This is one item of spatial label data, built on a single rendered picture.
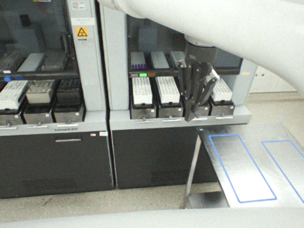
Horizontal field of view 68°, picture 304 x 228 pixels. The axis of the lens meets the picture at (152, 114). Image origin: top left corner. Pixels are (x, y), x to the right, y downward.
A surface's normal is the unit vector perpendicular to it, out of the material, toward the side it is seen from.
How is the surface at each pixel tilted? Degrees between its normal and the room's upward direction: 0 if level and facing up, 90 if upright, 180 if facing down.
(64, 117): 90
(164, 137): 90
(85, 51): 90
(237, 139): 0
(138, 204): 0
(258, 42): 88
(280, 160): 0
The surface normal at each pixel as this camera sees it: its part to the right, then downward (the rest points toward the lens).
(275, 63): -0.89, 0.46
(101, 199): 0.04, -0.79
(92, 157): 0.11, 0.61
